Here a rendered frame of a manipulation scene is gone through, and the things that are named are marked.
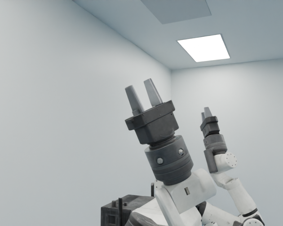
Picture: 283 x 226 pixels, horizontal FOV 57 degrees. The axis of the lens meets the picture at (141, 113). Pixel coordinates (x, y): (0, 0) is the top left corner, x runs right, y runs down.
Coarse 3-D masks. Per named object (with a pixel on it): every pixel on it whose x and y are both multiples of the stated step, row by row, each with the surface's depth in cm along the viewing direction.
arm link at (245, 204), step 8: (232, 192) 105; (240, 192) 104; (240, 200) 103; (248, 200) 103; (240, 208) 103; (248, 208) 102; (256, 208) 104; (240, 216) 107; (248, 216) 102; (256, 216) 99; (264, 224) 98
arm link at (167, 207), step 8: (160, 192) 55; (160, 200) 54; (168, 200) 53; (160, 208) 57; (168, 208) 53; (176, 208) 53; (168, 216) 52; (176, 216) 52; (168, 224) 56; (176, 224) 52; (184, 224) 52; (208, 224) 56; (216, 224) 53
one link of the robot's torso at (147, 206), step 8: (152, 184) 105; (152, 192) 104; (112, 200) 89; (120, 200) 80; (128, 200) 96; (136, 200) 95; (144, 200) 95; (152, 200) 95; (104, 208) 87; (112, 208) 86; (120, 208) 80; (128, 208) 85; (136, 208) 85; (144, 208) 85; (152, 208) 85; (192, 208) 91; (104, 216) 87; (112, 216) 86; (120, 216) 80; (128, 216) 83; (152, 216) 78; (160, 216) 78; (184, 216) 81; (192, 216) 85; (200, 216) 91; (104, 224) 87; (112, 224) 85; (120, 224) 80; (160, 224) 76; (192, 224) 81; (200, 224) 90
